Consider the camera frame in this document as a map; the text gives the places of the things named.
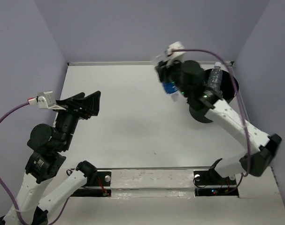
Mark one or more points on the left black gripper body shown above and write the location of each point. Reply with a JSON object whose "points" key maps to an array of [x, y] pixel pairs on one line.
{"points": [[68, 120]]}

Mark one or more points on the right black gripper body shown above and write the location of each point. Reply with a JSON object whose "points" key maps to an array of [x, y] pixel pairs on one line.
{"points": [[170, 74]]}

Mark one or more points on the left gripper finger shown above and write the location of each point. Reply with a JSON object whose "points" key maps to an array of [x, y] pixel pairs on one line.
{"points": [[72, 99], [90, 105]]}

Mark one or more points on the blue label water bottle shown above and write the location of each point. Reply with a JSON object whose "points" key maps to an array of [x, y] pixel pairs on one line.
{"points": [[168, 86]]}

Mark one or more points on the clear unlabeled bottle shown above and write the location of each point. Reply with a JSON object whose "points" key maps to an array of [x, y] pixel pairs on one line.
{"points": [[215, 78]]}

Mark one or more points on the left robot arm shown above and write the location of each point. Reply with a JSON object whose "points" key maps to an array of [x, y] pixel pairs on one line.
{"points": [[30, 207]]}

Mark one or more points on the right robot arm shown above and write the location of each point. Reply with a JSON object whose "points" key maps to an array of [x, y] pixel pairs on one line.
{"points": [[259, 148]]}

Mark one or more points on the black cylindrical bin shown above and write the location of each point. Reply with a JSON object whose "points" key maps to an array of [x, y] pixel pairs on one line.
{"points": [[200, 101]]}

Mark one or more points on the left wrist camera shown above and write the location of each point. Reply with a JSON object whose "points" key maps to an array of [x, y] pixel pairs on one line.
{"points": [[46, 100]]}

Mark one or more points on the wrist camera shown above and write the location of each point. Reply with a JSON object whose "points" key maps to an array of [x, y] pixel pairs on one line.
{"points": [[46, 100], [172, 56]]}

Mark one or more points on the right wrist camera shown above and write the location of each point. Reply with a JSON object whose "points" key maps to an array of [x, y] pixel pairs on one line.
{"points": [[172, 56]]}

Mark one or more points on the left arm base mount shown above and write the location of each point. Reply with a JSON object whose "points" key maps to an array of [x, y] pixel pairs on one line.
{"points": [[96, 185]]}

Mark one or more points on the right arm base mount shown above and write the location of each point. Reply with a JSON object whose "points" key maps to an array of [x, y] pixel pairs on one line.
{"points": [[209, 183]]}

